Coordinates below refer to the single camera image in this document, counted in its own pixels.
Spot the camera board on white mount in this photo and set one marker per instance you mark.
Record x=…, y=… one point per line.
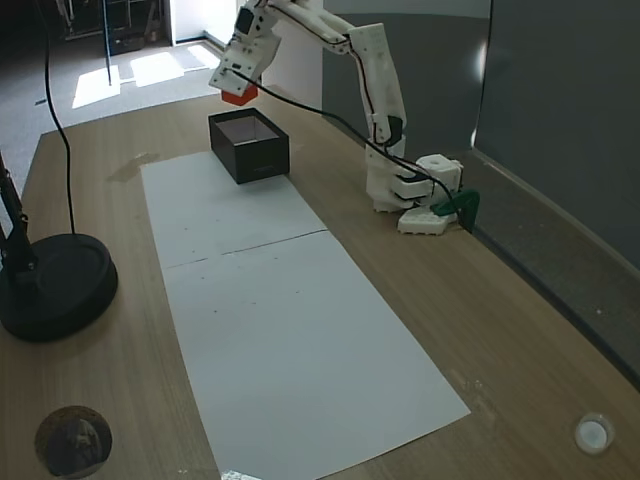
x=237, y=67

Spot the green table clamp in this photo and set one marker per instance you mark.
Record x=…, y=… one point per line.
x=462, y=202

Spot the orange cube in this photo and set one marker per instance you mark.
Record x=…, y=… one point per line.
x=239, y=97

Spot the black round lamp base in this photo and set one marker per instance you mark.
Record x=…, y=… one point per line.
x=60, y=290

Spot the thin black pole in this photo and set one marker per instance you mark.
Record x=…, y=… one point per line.
x=107, y=45

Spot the white paper sheet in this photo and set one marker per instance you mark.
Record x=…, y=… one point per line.
x=225, y=210
x=310, y=360

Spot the small white round cap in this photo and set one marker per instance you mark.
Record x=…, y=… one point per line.
x=593, y=433

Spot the dark brown open box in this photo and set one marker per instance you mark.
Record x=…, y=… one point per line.
x=255, y=155

